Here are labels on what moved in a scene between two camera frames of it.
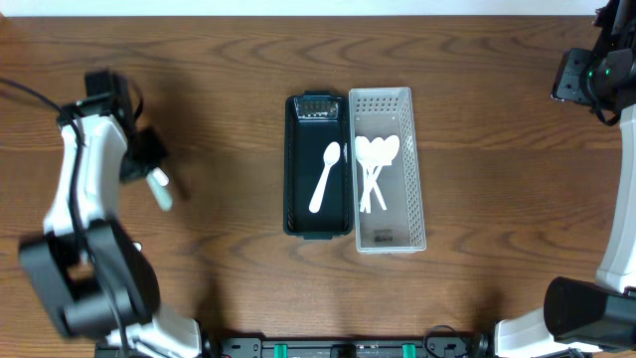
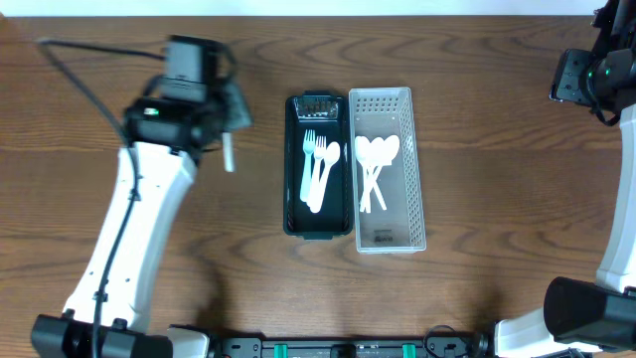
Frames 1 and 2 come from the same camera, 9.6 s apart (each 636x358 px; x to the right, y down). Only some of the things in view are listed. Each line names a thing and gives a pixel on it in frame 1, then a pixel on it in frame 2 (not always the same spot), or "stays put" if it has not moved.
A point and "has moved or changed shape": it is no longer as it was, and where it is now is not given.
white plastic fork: [157, 181] has moved or changed shape
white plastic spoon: [363, 152] stays put
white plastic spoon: [331, 153] stays put
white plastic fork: [157, 180] has moved or changed shape
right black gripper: [571, 78] stays put
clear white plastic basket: [399, 228] stays put
